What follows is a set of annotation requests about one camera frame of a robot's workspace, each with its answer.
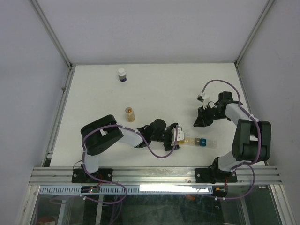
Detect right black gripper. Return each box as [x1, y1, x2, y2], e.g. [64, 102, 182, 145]
[193, 104, 227, 127]

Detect clear bottle yellow pills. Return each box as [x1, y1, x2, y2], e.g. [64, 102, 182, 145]
[125, 111, 135, 122]

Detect clear bottle cap orange label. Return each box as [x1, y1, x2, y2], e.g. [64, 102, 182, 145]
[125, 107, 133, 113]

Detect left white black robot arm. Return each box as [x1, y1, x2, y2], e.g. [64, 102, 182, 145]
[80, 114, 184, 182]

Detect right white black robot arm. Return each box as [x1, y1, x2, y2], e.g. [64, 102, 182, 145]
[194, 91, 271, 184]

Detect white cap blue pill bottle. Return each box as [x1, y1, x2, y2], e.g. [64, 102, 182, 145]
[118, 68, 127, 82]

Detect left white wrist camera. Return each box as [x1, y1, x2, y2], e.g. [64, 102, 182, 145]
[173, 125, 185, 143]

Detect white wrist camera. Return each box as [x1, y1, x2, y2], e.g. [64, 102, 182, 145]
[173, 125, 185, 143]
[197, 92, 210, 109]

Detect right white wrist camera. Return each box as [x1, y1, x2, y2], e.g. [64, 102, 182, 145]
[197, 92, 210, 109]

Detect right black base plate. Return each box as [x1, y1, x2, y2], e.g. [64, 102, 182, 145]
[195, 167, 237, 184]

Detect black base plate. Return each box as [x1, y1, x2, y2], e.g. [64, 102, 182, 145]
[195, 167, 237, 184]
[71, 168, 113, 184]

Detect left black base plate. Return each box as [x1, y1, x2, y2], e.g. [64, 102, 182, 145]
[71, 168, 113, 184]

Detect left aluminium frame post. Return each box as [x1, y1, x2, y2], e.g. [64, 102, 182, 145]
[30, 0, 72, 68]

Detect aluminium frame post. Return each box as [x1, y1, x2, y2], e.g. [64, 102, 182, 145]
[234, 0, 275, 68]
[30, 0, 72, 68]

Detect white slotted cable duct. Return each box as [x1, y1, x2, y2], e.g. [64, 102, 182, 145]
[39, 184, 213, 195]

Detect right aluminium frame post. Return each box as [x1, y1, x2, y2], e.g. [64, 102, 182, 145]
[234, 0, 275, 68]

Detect aluminium mounting rail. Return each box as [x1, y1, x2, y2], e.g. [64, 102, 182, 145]
[29, 165, 282, 186]

